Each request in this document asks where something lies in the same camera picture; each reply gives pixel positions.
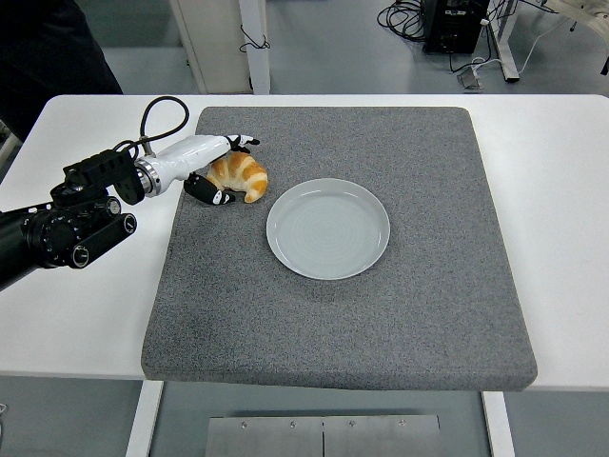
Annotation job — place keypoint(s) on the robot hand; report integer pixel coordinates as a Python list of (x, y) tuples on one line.
[(190, 154)]

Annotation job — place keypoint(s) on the golden croissant bread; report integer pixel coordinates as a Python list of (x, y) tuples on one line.
[(245, 173)]

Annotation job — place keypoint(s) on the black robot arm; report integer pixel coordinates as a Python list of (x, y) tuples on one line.
[(62, 233)]

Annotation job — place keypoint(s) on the round grey plate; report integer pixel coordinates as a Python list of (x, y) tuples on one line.
[(328, 228)]

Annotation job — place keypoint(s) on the grey metal plate with screws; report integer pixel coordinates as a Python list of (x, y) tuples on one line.
[(323, 435)]

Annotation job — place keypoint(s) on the white cabinet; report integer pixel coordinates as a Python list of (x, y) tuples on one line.
[(211, 43)]

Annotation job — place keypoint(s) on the person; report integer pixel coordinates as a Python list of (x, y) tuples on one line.
[(47, 52)]

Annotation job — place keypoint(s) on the grey fabric mat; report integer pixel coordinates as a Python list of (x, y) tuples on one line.
[(333, 328)]

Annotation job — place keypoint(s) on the white table leg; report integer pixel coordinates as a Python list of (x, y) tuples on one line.
[(498, 423), (143, 419)]

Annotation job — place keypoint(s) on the clear plastic holder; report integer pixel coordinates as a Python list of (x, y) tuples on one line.
[(471, 80)]

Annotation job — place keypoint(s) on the black computer case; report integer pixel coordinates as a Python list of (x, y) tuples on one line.
[(452, 26)]

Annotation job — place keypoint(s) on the white desk leg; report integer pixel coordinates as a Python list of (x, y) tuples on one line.
[(508, 57)]

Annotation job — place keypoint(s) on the white furniture post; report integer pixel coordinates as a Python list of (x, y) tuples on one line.
[(259, 66)]

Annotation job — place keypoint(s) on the white frame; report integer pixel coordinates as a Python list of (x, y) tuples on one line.
[(7, 143)]

